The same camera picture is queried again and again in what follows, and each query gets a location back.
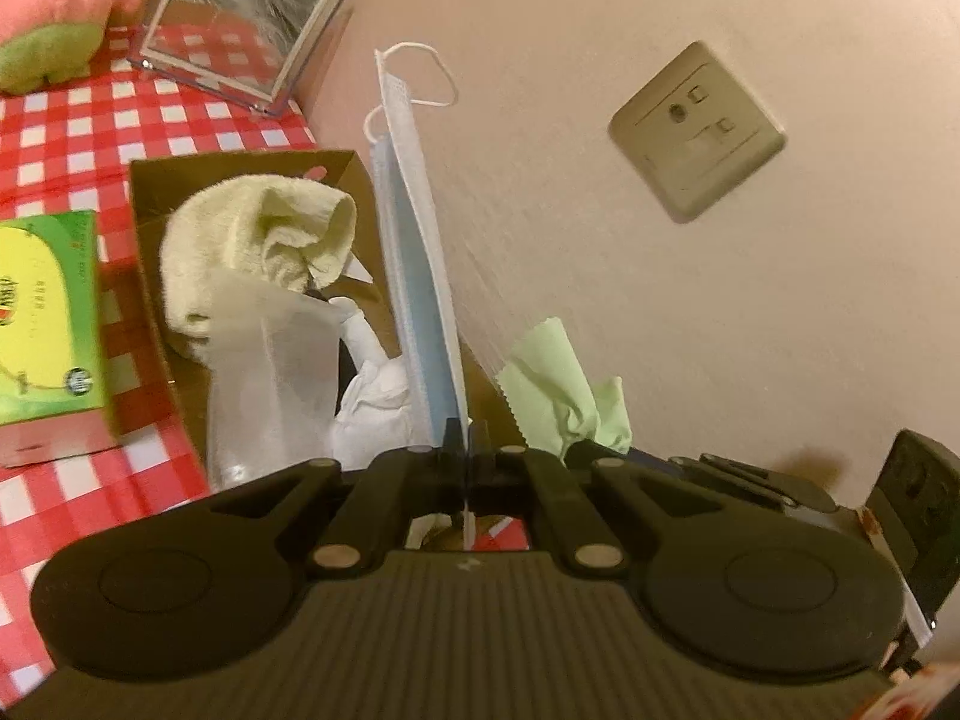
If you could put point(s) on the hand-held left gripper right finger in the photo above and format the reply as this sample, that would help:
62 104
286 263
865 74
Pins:
495 480

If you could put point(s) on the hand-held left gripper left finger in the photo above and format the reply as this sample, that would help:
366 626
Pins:
439 480

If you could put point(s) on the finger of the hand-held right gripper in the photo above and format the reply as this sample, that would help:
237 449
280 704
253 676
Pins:
750 480

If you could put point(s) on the light green cloth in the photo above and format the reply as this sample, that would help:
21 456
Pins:
562 390

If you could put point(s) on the translucent white plastic bag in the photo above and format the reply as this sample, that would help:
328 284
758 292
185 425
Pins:
262 390

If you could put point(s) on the blue face mask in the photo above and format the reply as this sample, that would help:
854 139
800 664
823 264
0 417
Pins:
420 277

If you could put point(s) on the cream fluffy towel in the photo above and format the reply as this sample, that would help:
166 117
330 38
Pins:
240 240

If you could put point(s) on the brown cardboard box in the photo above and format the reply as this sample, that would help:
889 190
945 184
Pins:
146 255

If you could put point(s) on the green tissue box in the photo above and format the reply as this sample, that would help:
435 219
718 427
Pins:
45 315

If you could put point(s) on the red checkered tablecloth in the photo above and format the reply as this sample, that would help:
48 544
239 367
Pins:
75 127

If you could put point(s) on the pink star plush toy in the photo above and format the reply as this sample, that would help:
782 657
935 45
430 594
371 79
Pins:
52 7

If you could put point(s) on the beige data wall socket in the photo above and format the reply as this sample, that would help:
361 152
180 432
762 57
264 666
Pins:
697 131

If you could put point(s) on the clear acrylic picture frame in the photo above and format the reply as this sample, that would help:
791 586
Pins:
240 22

